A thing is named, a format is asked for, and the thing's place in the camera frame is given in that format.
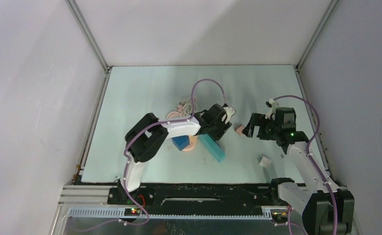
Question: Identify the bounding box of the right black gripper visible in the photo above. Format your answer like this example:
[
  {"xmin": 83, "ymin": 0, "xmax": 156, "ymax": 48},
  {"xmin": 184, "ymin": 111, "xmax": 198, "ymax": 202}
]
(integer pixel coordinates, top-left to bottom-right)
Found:
[{"xmin": 241, "ymin": 113, "xmax": 281, "ymax": 141}]

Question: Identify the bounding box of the teal power strip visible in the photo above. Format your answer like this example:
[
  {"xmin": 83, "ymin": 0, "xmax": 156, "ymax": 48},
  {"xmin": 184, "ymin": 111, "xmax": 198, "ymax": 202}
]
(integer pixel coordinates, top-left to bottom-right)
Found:
[{"xmin": 198, "ymin": 134, "xmax": 226, "ymax": 163}]

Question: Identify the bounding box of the pink round power socket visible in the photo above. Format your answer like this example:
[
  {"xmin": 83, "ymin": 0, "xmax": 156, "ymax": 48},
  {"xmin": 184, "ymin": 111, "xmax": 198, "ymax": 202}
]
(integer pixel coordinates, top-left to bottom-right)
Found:
[{"xmin": 182, "ymin": 136, "xmax": 198, "ymax": 152}]

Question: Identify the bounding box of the blue cube plug adapter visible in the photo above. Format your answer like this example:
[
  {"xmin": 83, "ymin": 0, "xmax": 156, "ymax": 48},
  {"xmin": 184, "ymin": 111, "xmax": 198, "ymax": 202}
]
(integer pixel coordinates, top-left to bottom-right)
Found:
[{"xmin": 172, "ymin": 136, "xmax": 190, "ymax": 151}]

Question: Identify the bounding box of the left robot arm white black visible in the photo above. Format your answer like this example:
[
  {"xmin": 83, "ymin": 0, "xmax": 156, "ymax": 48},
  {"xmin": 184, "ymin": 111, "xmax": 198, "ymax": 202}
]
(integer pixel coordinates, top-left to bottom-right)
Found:
[{"xmin": 119, "ymin": 104, "xmax": 236, "ymax": 204}]

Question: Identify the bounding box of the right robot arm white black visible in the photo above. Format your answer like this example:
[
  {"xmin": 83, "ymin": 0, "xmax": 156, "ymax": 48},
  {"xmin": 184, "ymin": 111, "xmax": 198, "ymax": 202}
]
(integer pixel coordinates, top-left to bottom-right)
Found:
[{"xmin": 242, "ymin": 107, "xmax": 355, "ymax": 235}]

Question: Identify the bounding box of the small pink plug adapter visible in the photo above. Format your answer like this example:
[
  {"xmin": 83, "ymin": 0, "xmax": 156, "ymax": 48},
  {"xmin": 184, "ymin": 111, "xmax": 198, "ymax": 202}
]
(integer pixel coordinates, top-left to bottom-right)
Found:
[{"xmin": 235, "ymin": 124, "xmax": 245, "ymax": 136}]

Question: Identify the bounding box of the small white plug adapter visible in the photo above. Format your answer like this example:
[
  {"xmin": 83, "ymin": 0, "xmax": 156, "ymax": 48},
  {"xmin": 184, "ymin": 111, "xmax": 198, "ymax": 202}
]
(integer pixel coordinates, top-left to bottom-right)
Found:
[{"xmin": 258, "ymin": 156, "xmax": 272, "ymax": 168}]

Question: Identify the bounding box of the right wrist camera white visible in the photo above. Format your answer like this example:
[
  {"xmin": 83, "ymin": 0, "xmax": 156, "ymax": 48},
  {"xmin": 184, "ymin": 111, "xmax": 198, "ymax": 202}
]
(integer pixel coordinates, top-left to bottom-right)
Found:
[{"xmin": 265, "ymin": 99, "xmax": 279, "ymax": 119}]

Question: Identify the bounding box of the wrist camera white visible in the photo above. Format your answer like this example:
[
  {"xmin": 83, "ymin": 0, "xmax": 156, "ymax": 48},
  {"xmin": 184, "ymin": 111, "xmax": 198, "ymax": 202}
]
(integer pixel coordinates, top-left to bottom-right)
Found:
[
  {"xmin": 223, "ymin": 104, "xmax": 236, "ymax": 123},
  {"xmin": 265, "ymin": 99, "xmax": 279, "ymax": 119}
]

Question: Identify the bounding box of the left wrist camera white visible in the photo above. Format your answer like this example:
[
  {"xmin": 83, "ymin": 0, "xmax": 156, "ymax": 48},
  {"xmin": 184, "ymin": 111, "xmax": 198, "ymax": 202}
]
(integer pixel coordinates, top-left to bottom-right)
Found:
[{"xmin": 223, "ymin": 104, "xmax": 236, "ymax": 123}]

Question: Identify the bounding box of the white coiled power cord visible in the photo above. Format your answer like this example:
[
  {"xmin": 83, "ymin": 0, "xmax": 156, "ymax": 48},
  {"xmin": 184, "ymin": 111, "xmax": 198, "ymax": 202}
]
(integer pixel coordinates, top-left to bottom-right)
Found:
[{"xmin": 175, "ymin": 96, "xmax": 198, "ymax": 118}]

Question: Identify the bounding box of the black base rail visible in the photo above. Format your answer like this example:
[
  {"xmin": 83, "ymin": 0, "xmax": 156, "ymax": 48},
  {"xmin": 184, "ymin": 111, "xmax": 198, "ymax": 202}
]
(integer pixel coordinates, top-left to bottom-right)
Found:
[{"xmin": 107, "ymin": 182, "xmax": 289, "ymax": 215}]

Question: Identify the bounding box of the grey slotted cable duct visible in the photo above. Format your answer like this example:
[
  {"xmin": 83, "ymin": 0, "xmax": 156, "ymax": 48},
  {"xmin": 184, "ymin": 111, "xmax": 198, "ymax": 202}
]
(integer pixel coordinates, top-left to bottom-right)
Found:
[{"xmin": 67, "ymin": 207, "xmax": 287, "ymax": 220}]

